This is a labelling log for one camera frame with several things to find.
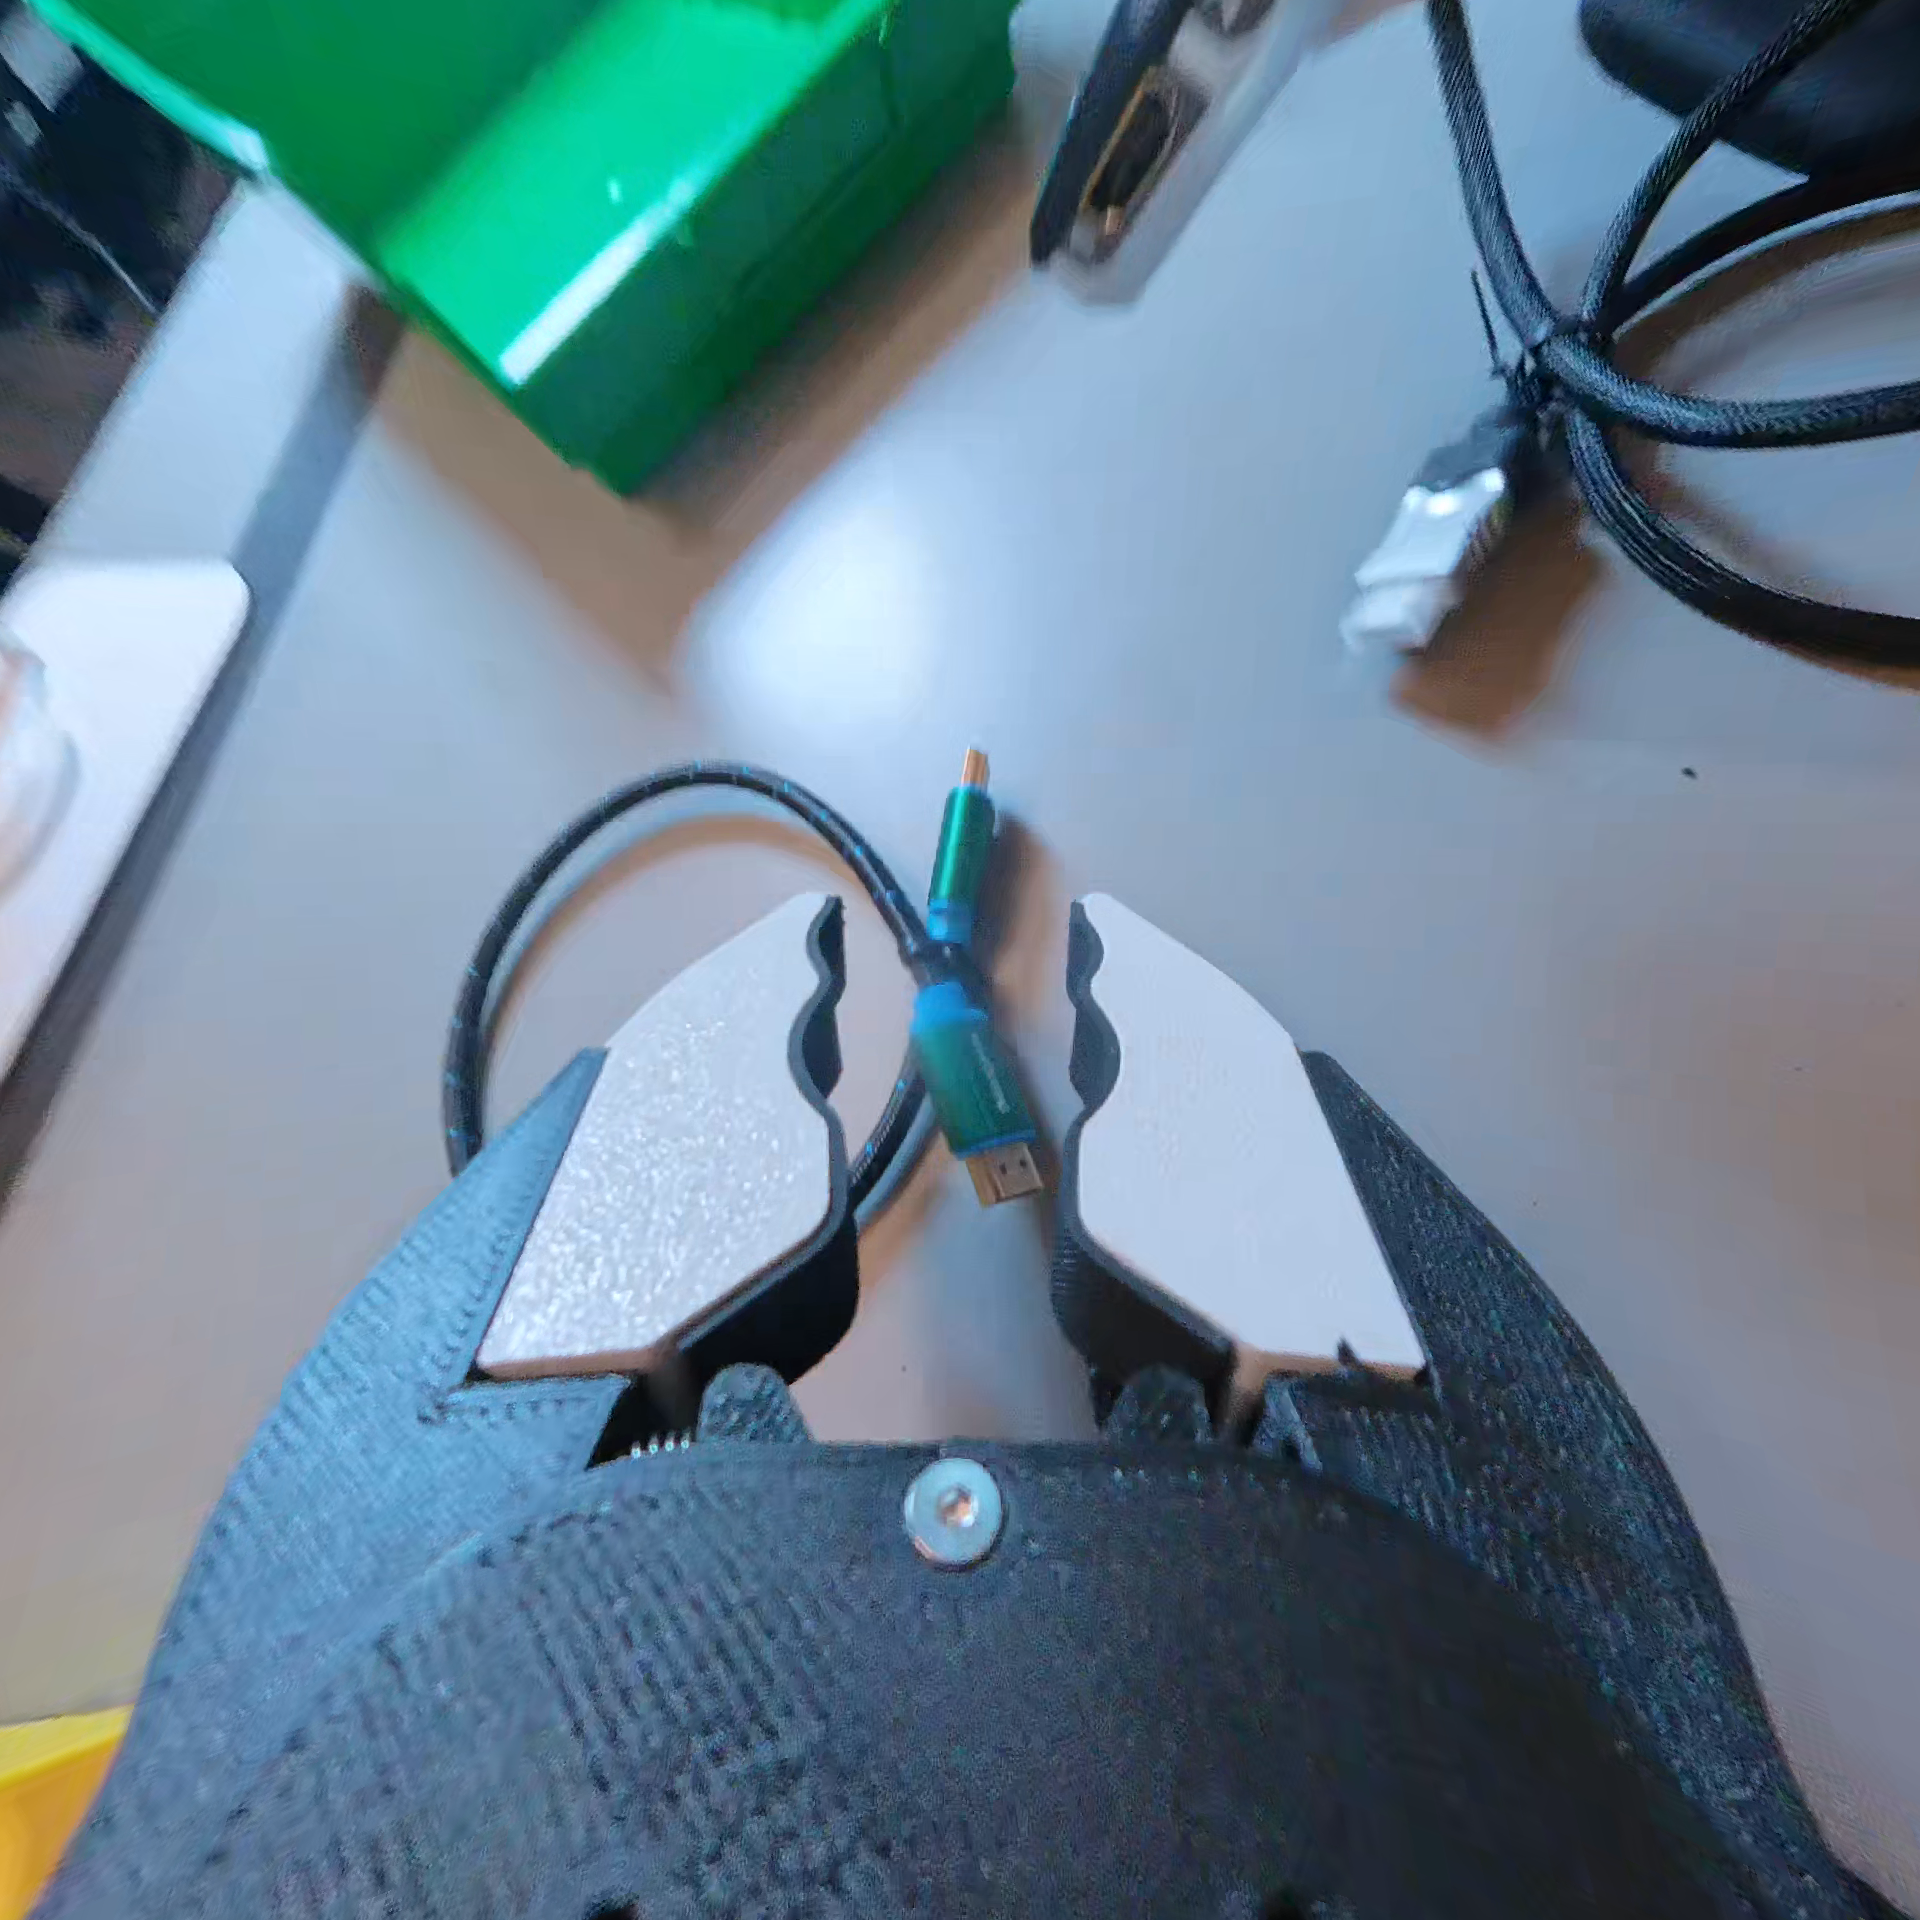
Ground green plastic bin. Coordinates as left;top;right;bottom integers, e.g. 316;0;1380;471
27;0;1026;501

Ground braided hdmi cable green plugs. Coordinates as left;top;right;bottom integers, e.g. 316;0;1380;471
442;744;1046;1214

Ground black mesh wrist rest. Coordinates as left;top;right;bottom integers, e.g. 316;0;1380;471
1575;0;1920;176

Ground yellow plastic bin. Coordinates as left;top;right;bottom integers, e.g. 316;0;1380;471
0;1705;132;1920

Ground black hdmi switch with cable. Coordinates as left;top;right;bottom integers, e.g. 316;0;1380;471
1026;0;1920;662

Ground black board on white stand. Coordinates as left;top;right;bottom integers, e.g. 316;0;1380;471
0;559;250;1059

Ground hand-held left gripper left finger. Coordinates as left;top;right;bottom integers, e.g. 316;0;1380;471
473;892;863;1392

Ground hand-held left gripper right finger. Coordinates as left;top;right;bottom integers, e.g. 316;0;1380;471
1047;892;1425;1389

